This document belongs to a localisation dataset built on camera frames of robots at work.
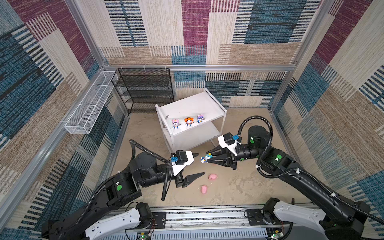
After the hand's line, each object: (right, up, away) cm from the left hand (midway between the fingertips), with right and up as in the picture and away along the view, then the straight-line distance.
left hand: (200, 161), depth 52 cm
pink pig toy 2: (+3, -22, +29) cm, 37 cm away
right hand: (+3, 0, +5) cm, 6 cm away
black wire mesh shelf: (-40, +38, +56) cm, 78 cm away
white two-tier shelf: (+2, +24, +27) cm, 36 cm away
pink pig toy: (+8, -17, +33) cm, 37 cm away
